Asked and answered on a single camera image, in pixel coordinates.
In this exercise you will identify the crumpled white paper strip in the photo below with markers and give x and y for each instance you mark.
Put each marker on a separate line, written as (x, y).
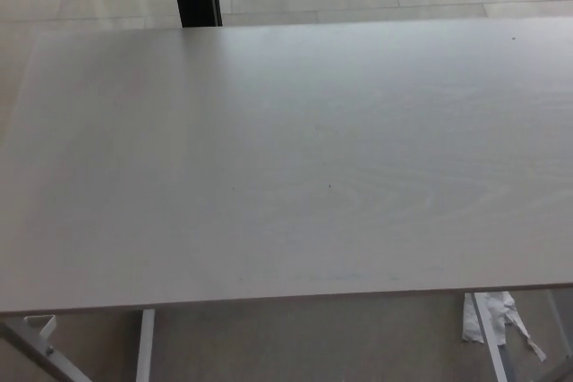
(472, 324)

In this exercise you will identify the white upright table leg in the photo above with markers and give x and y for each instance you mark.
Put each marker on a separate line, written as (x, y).
(146, 346)

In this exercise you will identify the grey diagonal table brace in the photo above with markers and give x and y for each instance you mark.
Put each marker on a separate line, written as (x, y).
(40, 357)

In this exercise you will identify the white slanted table leg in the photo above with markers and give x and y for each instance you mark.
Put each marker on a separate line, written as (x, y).
(492, 342)

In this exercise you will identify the white metal table bracket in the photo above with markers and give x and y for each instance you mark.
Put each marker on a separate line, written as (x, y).
(45, 323)

